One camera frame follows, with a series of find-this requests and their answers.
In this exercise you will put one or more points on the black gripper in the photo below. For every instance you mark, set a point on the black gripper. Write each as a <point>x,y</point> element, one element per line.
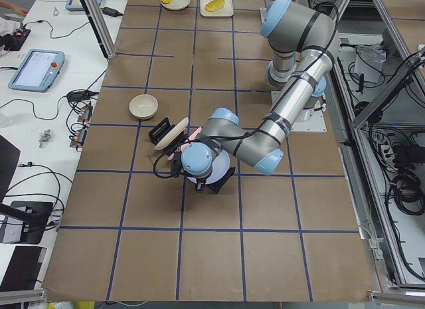
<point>199,185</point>

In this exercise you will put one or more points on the light blue plate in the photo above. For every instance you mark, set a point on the light blue plate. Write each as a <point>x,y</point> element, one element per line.
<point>220,167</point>

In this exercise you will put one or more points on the orange striped bread roll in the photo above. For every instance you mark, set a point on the orange striped bread roll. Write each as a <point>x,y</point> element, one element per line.
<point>214,5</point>

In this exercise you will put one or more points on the black plate rack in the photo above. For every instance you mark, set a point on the black plate rack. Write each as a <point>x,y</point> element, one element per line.
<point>182,142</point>

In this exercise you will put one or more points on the pink plate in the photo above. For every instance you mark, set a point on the pink plate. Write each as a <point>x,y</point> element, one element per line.
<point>191,137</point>

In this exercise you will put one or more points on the beige plate in rack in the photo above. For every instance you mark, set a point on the beige plate in rack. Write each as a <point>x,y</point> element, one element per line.
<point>173,134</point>

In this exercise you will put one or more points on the beige round plate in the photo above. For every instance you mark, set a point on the beige round plate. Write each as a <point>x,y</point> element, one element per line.
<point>176,5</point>

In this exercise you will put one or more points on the beige bowl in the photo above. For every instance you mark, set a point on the beige bowl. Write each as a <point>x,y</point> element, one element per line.
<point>143,106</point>

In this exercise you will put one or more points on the white rectangular tray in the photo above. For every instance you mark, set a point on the white rectangular tray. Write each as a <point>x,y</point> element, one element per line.
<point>226,11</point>

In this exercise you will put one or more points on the black power adapter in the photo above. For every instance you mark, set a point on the black power adapter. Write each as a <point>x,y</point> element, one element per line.
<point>111,12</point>

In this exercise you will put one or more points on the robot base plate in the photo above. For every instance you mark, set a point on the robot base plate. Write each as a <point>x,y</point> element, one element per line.
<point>312,120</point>

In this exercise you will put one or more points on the aluminium frame post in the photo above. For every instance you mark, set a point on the aluminium frame post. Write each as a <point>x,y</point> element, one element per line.
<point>98,24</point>

